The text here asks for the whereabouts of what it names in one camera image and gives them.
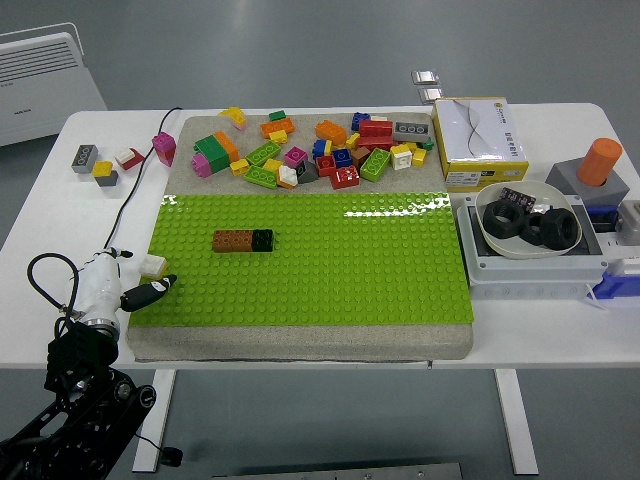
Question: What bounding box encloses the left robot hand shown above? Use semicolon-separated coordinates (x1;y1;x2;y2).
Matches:
74;246;179;326

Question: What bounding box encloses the grey long toy brick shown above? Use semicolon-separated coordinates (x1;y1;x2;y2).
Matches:
72;144;99;174
392;121;432;143

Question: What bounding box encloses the large orange toy brick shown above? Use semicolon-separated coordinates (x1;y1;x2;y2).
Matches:
212;129;241;164

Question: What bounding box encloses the lime green toy brick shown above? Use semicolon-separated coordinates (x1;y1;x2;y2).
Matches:
244;140;282;168
358;147;392;183
243;164;279;190

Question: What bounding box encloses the green studded baseplate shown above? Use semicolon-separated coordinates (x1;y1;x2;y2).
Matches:
126;189;476;330

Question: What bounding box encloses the large red toy brick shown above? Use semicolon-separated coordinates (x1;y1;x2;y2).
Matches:
357;119;395;151

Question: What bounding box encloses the white table leg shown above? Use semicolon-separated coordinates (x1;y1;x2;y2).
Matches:
131;368;177;474
492;367;540;476

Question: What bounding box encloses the large dark green brick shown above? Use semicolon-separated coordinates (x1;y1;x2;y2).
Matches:
193;135;232;174

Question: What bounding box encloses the white panel heater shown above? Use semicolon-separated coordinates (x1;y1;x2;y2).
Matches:
0;22;110;148

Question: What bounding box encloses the dark grey sloped brick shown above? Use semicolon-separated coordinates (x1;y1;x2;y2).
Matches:
294;159;320;185

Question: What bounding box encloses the large black nut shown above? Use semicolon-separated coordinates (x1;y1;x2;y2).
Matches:
482;201;526;245
521;212;547;246
539;208;581;250

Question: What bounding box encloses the white and yellow cardboard box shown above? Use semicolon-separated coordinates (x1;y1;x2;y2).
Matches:
431;97;530;193

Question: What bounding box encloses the grey junction box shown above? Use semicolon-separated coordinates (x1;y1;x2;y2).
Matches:
454;192;610;301

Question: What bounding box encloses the purple circuit board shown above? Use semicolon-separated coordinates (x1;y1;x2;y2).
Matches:
499;187;538;212

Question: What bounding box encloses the white bowl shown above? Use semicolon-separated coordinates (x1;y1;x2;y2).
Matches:
474;180;584;260

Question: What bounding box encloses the grey block with hole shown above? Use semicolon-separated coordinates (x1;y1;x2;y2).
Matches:
544;158;630;207

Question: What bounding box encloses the white zip tie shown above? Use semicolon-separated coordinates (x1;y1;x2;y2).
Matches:
583;282;612;312

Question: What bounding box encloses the orange cylinder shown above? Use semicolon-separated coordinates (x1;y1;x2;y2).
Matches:
576;137;624;189

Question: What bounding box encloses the small grey box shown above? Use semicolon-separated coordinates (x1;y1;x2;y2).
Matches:
614;199;640;234

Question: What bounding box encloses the black cord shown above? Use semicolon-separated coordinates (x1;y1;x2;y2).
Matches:
103;106;184;250

